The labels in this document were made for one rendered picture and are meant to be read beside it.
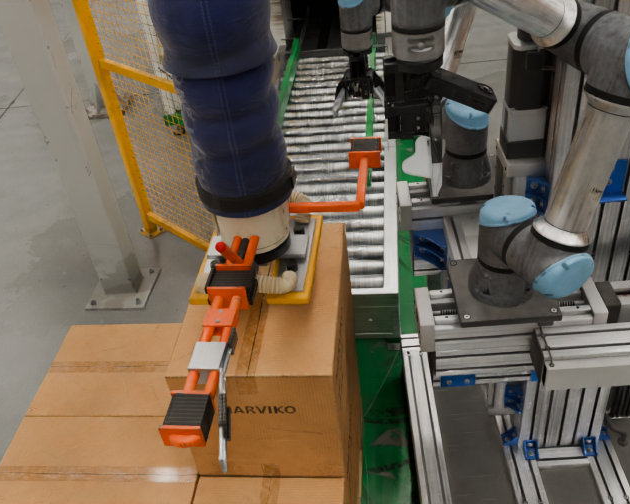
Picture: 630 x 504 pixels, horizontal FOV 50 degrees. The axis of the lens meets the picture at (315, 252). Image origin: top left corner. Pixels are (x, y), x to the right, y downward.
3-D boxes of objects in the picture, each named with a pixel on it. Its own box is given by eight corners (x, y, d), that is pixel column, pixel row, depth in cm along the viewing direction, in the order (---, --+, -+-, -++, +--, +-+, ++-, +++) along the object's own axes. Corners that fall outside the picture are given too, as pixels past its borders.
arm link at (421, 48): (441, 13, 98) (449, 34, 91) (440, 44, 101) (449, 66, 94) (389, 19, 98) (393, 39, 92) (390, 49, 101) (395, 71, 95)
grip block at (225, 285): (216, 283, 151) (211, 263, 148) (259, 283, 150) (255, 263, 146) (208, 309, 145) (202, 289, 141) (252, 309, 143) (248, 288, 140)
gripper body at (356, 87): (344, 102, 168) (340, 55, 161) (346, 87, 175) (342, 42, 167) (374, 101, 167) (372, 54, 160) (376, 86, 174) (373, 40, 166)
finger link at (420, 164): (403, 199, 104) (399, 139, 104) (442, 196, 104) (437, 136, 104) (405, 198, 101) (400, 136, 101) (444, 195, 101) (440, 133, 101)
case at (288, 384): (237, 321, 231) (214, 226, 206) (354, 319, 225) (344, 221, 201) (199, 475, 184) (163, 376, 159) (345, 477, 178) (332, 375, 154)
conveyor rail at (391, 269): (386, 67, 420) (385, 37, 408) (394, 66, 419) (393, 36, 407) (385, 331, 239) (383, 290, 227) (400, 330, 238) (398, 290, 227)
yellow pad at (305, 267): (287, 220, 186) (285, 205, 182) (323, 220, 184) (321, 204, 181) (267, 305, 159) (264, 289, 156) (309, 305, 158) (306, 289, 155)
